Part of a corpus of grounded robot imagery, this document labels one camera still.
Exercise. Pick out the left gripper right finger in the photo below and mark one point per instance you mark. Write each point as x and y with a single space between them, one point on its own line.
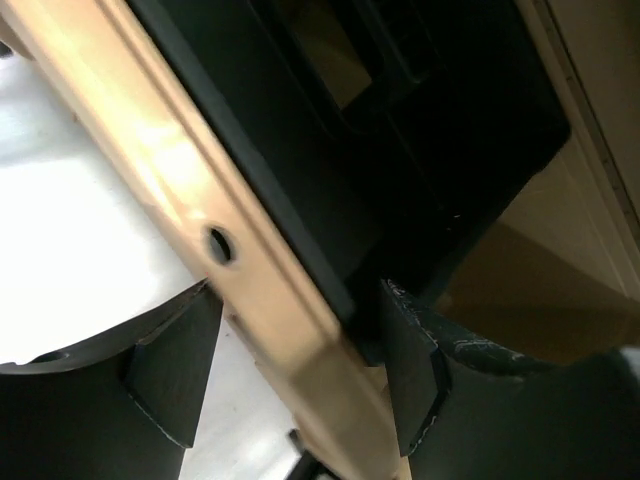
468 408

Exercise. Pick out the tan plastic toolbox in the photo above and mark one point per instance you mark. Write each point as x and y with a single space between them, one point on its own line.
554 277

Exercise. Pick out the black toolbox inner tray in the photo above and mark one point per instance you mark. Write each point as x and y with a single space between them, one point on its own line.
382 137

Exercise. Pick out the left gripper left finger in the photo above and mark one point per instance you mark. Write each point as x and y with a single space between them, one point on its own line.
123 404

